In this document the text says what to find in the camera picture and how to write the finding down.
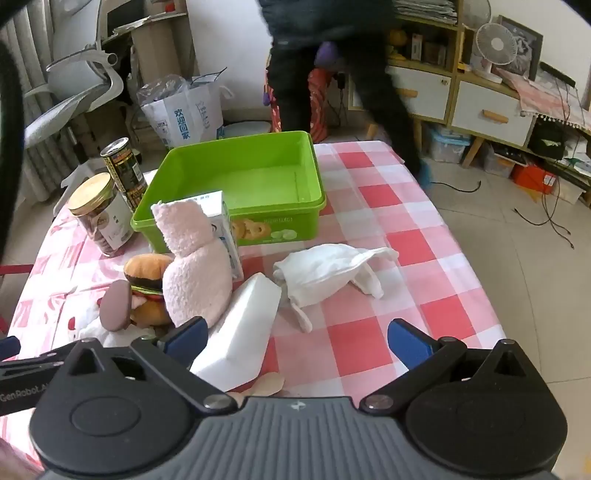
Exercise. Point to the yellow plush toy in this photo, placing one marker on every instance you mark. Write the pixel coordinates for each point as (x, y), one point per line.
(397, 44)

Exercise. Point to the clear jar with gold lid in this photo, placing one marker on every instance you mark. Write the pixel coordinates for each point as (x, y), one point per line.
(101, 221)

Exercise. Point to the blue lid storage box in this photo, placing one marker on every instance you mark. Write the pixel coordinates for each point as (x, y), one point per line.
(445, 145)

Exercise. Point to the black bag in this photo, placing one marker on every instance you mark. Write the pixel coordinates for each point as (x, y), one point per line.
(547, 138)

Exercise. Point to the green plastic bin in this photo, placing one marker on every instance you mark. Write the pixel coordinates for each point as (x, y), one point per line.
(258, 175)

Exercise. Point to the purple jump ball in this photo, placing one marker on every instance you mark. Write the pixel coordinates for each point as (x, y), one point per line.
(328, 53)

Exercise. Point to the large white fan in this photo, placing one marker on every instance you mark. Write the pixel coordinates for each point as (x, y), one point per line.
(475, 13)

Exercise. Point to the white cloth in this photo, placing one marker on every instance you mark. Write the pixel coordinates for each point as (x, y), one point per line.
(318, 272)

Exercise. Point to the stack of newspapers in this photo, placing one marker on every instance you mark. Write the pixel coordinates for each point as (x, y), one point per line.
(427, 10)

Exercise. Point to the orange box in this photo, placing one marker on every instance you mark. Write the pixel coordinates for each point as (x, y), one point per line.
(533, 177)

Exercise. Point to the grey office chair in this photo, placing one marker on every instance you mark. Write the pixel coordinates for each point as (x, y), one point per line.
(74, 97)

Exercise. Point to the white carton box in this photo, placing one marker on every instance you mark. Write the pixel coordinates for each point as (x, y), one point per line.
(217, 210)

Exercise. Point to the white radiator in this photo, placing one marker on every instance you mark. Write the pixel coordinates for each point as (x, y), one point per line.
(39, 152)

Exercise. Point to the pink plush toy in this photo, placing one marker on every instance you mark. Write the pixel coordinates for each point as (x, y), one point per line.
(194, 277)

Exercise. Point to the wooden desk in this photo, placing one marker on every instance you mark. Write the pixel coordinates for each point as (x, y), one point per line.
(157, 50)

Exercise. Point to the white tagged box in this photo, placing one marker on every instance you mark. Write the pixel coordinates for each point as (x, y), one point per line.
(417, 46)

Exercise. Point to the clear plastic bag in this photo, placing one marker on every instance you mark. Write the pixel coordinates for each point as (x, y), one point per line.
(161, 90)

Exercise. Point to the pink patterned cloth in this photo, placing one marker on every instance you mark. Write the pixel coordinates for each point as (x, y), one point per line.
(549, 99)

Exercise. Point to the black wall charger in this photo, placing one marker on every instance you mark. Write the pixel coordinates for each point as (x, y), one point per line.
(341, 82)

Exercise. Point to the white paper bag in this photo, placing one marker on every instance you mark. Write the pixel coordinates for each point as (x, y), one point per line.
(189, 117)

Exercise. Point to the hamburger plush toy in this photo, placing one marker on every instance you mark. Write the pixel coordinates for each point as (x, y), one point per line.
(147, 272)

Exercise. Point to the pink checkered tablecloth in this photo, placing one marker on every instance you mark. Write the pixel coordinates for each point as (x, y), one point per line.
(360, 277)

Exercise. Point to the white sponge block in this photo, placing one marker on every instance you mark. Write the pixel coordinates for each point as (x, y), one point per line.
(240, 332)

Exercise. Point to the clear storage box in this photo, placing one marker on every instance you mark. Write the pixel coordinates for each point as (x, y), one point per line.
(503, 161)

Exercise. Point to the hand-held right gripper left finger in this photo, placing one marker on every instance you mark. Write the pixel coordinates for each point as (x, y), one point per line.
(189, 336)

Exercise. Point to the black picture frame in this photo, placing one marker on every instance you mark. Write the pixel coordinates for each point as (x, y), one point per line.
(526, 46)

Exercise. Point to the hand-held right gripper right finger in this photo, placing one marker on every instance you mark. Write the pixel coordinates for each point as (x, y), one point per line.
(406, 344)

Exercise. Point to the brown round plush toy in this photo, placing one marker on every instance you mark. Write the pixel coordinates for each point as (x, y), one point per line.
(115, 307)

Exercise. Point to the black printed can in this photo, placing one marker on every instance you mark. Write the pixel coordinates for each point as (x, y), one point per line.
(124, 175)

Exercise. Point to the small white fan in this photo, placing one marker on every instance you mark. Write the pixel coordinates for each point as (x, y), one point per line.
(495, 46)

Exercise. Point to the wooden cabinet with white drawers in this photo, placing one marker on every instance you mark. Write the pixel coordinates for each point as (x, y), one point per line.
(489, 113)

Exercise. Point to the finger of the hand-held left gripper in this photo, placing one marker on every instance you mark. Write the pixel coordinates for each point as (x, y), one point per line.
(9, 348)
(37, 357)

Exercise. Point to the red printed bucket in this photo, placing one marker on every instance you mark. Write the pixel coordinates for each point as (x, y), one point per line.
(319, 104)

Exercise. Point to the brown cardboard box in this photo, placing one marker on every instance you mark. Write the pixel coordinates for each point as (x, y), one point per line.
(436, 53)

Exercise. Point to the white flat scale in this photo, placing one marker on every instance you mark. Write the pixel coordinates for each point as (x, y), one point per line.
(247, 129)

